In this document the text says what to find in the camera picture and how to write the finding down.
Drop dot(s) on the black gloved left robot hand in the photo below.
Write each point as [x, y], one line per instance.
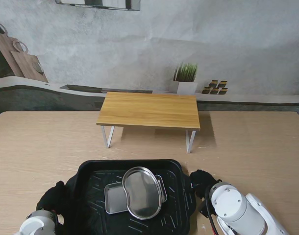
[54, 198]

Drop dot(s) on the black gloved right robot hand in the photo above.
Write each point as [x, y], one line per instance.
[202, 182]

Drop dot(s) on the large black baking tray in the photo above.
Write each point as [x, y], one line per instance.
[95, 191]

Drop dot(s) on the kidney-shaped steel dish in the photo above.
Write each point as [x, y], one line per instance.
[143, 193]

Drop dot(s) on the rectangular steel tray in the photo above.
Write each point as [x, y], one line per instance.
[115, 198]

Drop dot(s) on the wooden shelf with white legs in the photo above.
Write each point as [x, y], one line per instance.
[149, 110]

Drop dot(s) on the yellow black spice jar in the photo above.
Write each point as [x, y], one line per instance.
[215, 91]
[206, 90]
[223, 84]
[214, 84]
[223, 91]

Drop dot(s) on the potted grass plant white pot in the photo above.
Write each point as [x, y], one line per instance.
[185, 78]

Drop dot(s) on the brown wooden cutting board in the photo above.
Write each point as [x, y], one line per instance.
[27, 66]

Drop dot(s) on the dark wooden cutting board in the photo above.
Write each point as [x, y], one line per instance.
[3, 54]

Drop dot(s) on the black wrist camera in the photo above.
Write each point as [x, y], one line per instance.
[204, 209]

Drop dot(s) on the hanging wall shelf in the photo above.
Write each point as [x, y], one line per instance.
[98, 3]

